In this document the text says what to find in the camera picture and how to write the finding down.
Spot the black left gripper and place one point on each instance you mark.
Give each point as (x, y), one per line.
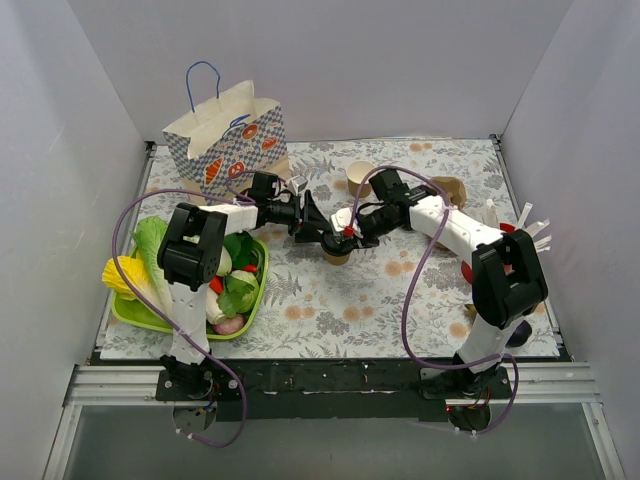
(304, 215)

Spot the black plastic cup lid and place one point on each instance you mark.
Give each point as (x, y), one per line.
(336, 245)

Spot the brown paper coffee cup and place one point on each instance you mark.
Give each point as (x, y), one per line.
(336, 260)

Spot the blue checkered paper bag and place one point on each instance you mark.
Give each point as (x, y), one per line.
(217, 143)

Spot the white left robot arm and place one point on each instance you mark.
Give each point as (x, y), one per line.
(192, 251)

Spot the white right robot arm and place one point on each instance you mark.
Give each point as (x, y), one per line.
(507, 279)

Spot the floral table mat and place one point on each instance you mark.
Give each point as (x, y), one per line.
(384, 302)

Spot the green leafy vegetable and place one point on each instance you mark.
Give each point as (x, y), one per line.
(239, 246)

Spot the brown cardboard cup carrier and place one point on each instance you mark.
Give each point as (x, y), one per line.
(454, 188)

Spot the green cabbage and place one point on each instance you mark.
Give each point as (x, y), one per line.
(240, 293)

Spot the red chili pepper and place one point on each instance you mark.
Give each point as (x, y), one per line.
(217, 284)

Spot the pink onion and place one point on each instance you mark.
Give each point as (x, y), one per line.
(230, 326)

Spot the green lettuce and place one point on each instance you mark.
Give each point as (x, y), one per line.
(148, 237)

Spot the purple eggplant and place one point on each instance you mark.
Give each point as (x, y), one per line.
(520, 336)

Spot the yellow corn toy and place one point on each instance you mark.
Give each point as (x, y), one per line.
(132, 273)

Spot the green vegetable basket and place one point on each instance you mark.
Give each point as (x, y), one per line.
(133, 312)

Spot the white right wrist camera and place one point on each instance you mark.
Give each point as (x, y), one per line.
(341, 220)

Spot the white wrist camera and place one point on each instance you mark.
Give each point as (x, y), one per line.
(297, 184)
(341, 220)

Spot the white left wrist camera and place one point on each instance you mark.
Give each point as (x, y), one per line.
(297, 184)

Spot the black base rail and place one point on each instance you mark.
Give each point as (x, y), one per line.
(331, 389)

